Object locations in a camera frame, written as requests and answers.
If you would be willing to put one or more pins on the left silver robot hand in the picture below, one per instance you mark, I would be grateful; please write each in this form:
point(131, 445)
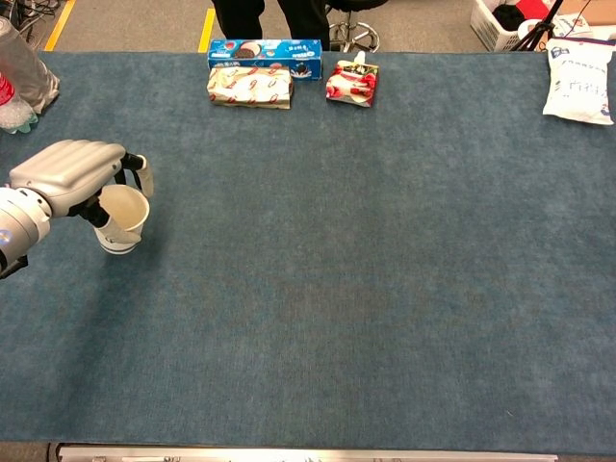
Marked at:
point(67, 168)

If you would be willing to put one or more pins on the white paper cup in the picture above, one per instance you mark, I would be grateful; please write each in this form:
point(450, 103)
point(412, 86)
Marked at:
point(127, 212)

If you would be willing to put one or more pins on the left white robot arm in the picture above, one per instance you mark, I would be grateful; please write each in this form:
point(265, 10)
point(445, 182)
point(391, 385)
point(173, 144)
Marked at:
point(19, 226)

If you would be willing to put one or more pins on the red-labelled plastic bottle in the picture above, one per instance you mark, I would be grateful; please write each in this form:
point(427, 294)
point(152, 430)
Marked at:
point(9, 101)

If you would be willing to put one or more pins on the clear plastic bottle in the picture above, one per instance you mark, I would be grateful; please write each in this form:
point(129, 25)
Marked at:
point(24, 67)

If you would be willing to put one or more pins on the cream red-patterned snack box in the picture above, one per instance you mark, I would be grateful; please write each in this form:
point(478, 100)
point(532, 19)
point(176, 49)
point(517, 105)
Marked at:
point(250, 86)

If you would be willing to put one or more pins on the person in black trousers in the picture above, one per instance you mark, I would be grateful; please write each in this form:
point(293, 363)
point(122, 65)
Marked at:
point(240, 19)

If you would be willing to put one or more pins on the blue Oreo cookie box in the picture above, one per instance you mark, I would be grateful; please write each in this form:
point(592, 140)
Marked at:
point(269, 53)

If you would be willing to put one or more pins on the red strawberry snack pouch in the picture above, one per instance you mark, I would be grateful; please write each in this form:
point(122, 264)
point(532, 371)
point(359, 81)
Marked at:
point(351, 84)

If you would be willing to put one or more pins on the chrome stool base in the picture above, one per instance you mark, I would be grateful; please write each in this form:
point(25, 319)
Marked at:
point(358, 33)

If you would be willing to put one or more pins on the white plastic laundry basket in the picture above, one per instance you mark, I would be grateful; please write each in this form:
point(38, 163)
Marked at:
point(491, 29)

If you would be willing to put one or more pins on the black tripod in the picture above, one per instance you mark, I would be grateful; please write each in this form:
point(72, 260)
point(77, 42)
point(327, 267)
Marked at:
point(536, 29)

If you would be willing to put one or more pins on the white snack bag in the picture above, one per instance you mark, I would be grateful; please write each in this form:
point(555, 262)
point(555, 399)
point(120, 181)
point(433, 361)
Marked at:
point(580, 86)

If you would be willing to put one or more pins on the small white printed package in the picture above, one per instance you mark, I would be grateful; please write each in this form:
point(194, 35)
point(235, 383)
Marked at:
point(570, 25)

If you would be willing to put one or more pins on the brown cardboard box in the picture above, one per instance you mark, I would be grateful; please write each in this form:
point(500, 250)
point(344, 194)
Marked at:
point(592, 9)

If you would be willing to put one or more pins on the silver metal table rail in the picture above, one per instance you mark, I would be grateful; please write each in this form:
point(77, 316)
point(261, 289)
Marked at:
point(308, 454)

